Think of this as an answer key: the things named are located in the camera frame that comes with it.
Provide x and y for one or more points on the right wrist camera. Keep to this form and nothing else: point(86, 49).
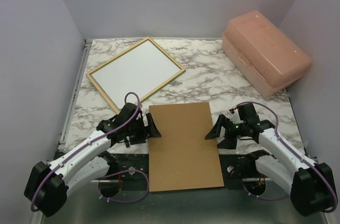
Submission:
point(235, 116)

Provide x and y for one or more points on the brown cardboard backing board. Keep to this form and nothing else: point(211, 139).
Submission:
point(182, 158)

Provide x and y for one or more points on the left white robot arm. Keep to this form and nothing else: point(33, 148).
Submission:
point(50, 184)

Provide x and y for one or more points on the pink plastic storage box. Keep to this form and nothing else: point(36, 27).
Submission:
point(267, 58)

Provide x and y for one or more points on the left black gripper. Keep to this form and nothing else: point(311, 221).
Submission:
point(150, 131)

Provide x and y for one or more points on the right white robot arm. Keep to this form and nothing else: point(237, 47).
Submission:
point(309, 184)

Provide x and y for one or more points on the sunset photo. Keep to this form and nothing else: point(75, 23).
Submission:
point(135, 71)

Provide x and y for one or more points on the green wooden picture frame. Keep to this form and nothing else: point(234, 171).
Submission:
point(135, 72)

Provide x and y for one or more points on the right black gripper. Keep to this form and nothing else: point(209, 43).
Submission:
point(229, 142)

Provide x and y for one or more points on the aluminium rail frame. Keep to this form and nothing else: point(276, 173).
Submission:
point(55, 70)

